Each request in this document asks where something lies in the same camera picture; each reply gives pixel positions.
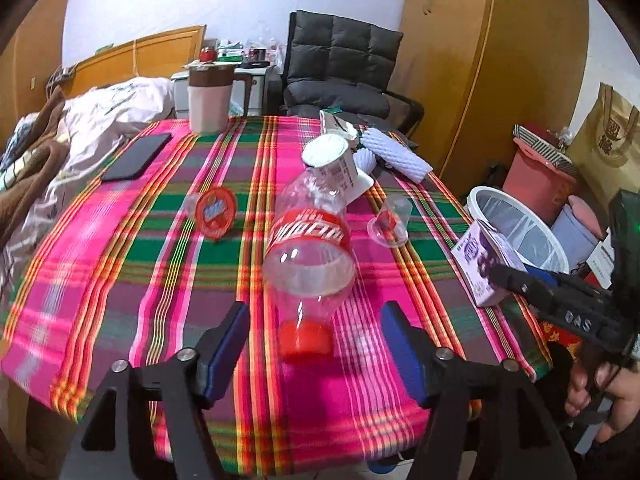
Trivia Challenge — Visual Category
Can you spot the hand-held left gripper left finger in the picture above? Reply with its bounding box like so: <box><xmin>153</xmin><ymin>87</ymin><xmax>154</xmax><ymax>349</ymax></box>
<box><xmin>62</xmin><ymin>301</ymin><xmax>251</xmax><ymax>480</ymax></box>

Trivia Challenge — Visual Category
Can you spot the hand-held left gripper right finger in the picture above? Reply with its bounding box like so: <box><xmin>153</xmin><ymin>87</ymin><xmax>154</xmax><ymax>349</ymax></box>
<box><xmin>381</xmin><ymin>301</ymin><xmax>568</xmax><ymax>480</ymax></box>

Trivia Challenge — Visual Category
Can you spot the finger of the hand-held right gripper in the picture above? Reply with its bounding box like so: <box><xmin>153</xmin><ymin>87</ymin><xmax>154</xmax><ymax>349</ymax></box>
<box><xmin>487</xmin><ymin>264</ymin><xmax>551</xmax><ymax>312</ymax></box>
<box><xmin>522</xmin><ymin>264</ymin><xmax>613</xmax><ymax>295</ymax></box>

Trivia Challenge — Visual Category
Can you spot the white trash bin with bag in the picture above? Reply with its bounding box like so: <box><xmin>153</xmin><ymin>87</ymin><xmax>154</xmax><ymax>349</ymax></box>
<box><xmin>467</xmin><ymin>186</ymin><xmax>571</xmax><ymax>273</ymax></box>

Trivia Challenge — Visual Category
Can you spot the purple milk carton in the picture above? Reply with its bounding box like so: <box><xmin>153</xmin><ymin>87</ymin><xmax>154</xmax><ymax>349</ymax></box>
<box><xmin>450</xmin><ymin>219</ymin><xmax>528</xmax><ymax>308</ymax></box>

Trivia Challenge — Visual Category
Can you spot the clear red label plastic bottle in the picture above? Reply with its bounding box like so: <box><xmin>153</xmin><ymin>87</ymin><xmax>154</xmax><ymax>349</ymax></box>
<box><xmin>261</xmin><ymin>165</ymin><xmax>358</xmax><ymax>360</ymax></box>

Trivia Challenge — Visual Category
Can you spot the white foam net roll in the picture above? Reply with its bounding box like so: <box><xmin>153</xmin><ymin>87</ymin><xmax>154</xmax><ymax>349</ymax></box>
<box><xmin>352</xmin><ymin>127</ymin><xmax>432</xmax><ymax>183</ymax></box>

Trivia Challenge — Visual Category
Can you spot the person's right hand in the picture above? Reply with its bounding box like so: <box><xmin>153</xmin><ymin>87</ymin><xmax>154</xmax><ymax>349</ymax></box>
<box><xmin>565</xmin><ymin>352</ymin><xmax>640</xmax><ymax>442</ymax></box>

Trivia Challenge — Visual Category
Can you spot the lavender bucket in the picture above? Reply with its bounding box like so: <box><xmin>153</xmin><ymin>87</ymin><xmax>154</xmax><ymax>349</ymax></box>
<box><xmin>550</xmin><ymin>195</ymin><xmax>608</xmax><ymax>261</ymax></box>

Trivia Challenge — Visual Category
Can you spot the pink green plaid tablecloth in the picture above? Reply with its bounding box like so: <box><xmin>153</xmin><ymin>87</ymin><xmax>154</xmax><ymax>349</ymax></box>
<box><xmin>0</xmin><ymin>115</ymin><xmax>553</xmax><ymax>476</ymax></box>

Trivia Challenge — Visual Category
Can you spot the pink bucket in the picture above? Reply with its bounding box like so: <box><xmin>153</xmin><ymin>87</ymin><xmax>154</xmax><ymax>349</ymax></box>
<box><xmin>502</xmin><ymin>137</ymin><xmax>581</xmax><ymax>226</ymax></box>

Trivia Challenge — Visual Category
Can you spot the yellow paper bag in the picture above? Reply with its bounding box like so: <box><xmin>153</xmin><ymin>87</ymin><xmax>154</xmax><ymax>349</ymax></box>
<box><xmin>565</xmin><ymin>82</ymin><xmax>640</xmax><ymax>211</ymax></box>

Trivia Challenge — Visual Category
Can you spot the small clear plastic cup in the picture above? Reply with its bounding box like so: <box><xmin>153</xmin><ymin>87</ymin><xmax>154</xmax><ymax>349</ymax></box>
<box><xmin>367</xmin><ymin>195</ymin><xmax>413</xmax><ymax>247</ymax></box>

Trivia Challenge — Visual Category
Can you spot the orange lid jelly cup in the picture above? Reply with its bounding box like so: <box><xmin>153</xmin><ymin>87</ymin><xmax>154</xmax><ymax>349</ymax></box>
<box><xmin>182</xmin><ymin>186</ymin><xmax>238</xmax><ymax>242</ymax></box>

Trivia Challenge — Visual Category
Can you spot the striped box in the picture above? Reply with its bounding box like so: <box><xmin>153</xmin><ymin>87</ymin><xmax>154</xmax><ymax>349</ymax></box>
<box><xmin>512</xmin><ymin>124</ymin><xmax>581</xmax><ymax>167</ymax></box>

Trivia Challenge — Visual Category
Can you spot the white printed paper cup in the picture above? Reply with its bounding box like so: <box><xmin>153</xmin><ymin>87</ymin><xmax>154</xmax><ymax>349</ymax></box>
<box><xmin>301</xmin><ymin>133</ymin><xmax>376</xmax><ymax>206</ymax></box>

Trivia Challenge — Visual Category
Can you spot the black smartphone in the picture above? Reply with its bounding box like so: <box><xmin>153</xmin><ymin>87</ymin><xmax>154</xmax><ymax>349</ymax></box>
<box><xmin>101</xmin><ymin>133</ymin><xmax>172</xmax><ymax>182</ymax></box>

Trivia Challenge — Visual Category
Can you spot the wooden wardrobe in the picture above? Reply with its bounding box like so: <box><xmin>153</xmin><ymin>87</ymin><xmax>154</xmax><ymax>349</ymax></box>
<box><xmin>390</xmin><ymin>0</ymin><xmax>591</xmax><ymax>201</ymax></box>

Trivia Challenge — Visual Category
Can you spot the white tissue pack green print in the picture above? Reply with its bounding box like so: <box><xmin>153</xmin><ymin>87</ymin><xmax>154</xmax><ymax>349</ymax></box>
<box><xmin>319</xmin><ymin>109</ymin><xmax>360</xmax><ymax>143</ymax></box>

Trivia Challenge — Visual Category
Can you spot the pink jug with brown lid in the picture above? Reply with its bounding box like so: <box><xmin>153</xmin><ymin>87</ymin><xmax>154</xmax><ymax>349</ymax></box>
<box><xmin>187</xmin><ymin>62</ymin><xmax>251</xmax><ymax>133</ymax></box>

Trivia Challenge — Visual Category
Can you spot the grey nightstand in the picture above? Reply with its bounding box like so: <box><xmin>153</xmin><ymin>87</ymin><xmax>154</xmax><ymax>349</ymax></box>
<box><xmin>170</xmin><ymin>61</ymin><xmax>278</xmax><ymax>118</ymax></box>

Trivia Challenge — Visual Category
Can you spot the white cloth bag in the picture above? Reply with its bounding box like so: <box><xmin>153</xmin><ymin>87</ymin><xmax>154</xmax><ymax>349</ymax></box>
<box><xmin>0</xmin><ymin>77</ymin><xmax>176</xmax><ymax>311</ymax></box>

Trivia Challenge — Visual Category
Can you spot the brown blanket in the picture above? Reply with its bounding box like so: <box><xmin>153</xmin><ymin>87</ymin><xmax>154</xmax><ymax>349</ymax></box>
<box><xmin>0</xmin><ymin>85</ymin><xmax>68</xmax><ymax>248</ymax></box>

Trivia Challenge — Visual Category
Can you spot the grey padded chair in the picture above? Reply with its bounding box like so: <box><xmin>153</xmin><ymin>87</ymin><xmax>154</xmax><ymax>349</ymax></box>
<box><xmin>267</xmin><ymin>10</ymin><xmax>426</xmax><ymax>136</ymax></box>

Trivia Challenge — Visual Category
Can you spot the wooden bed headboard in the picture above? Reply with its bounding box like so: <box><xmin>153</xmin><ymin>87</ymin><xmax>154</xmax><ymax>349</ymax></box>
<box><xmin>65</xmin><ymin>24</ymin><xmax>207</xmax><ymax>98</ymax></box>

